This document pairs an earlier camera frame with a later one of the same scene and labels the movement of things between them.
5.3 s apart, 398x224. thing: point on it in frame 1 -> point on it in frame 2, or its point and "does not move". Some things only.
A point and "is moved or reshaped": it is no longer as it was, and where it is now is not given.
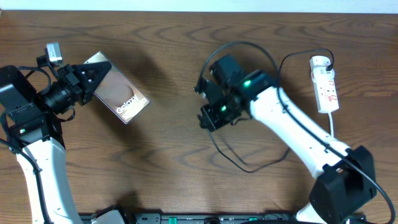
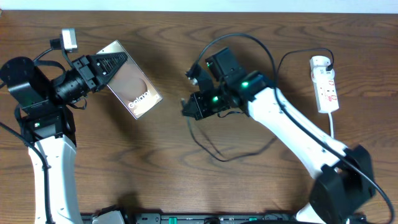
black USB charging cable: x=277 y=83 -> x=270 y=142
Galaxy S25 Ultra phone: x=118 y=93 is moved or reshaped
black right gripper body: x=222 y=112 -> x=211 y=102
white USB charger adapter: x=318 y=66 does not move
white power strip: x=326 y=95 does not move
